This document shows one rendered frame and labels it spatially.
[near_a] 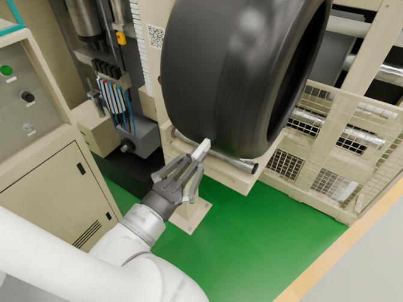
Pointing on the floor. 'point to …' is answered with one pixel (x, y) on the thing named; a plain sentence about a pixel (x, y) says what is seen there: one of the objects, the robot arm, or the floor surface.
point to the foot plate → (189, 226)
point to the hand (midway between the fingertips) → (201, 150)
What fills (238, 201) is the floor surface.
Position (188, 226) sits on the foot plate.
